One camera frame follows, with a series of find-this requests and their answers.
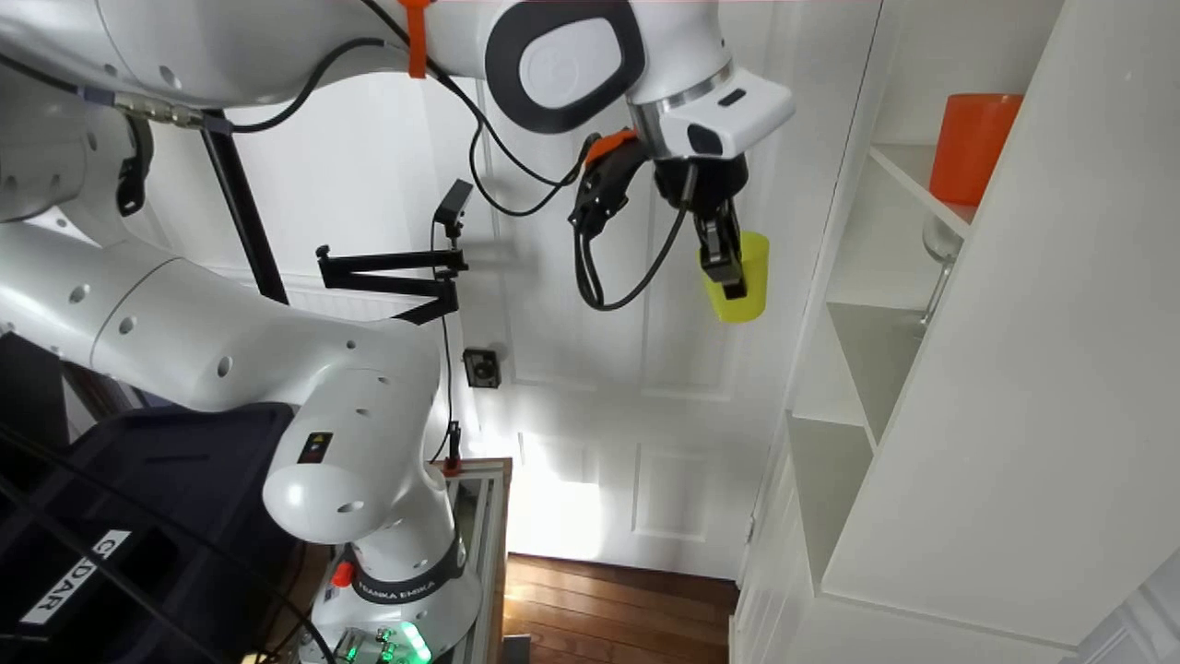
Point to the black door lock plate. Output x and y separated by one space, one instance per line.
480 365

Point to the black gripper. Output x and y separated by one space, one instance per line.
701 182

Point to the orange plastic cup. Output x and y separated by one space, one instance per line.
974 148

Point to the yellow plastic cup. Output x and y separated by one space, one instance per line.
750 290

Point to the white panelled door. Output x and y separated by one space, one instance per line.
613 428

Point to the white shelf cabinet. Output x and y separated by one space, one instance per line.
1047 428

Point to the white printed label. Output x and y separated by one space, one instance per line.
75 578

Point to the black storage crate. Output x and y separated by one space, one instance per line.
134 518

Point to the black articulated camera stand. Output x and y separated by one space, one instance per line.
391 270

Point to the clear wine glass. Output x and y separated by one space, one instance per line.
941 254

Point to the black vertical pole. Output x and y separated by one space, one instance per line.
244 207

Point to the black wrist camera orange mount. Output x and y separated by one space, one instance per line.
610 179

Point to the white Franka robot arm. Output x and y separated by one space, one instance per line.
185 335

